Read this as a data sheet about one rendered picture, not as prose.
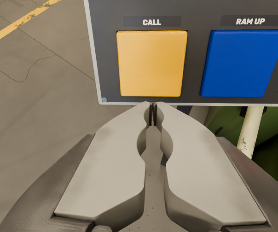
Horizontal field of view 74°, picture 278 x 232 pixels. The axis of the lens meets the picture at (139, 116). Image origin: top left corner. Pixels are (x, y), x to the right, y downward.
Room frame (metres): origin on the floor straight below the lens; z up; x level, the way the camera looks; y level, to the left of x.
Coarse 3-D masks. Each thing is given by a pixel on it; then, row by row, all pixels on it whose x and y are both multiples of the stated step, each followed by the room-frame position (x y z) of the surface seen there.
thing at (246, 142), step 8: (248, 112) 0.27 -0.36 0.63; (256, 112) 0.26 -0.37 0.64; (248, 120) 0.24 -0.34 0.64; (256, 120) 0.23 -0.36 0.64; (248, 128) 0.21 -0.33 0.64; (256, 128) 0.20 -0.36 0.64; (240, 136) 0.19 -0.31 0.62; (248, 136) 0.18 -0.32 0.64; (256, 136) 0.18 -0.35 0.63; (240, 144) 0.16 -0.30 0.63; (248, 144) 0.16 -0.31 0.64; (248, 152) 0.13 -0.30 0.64
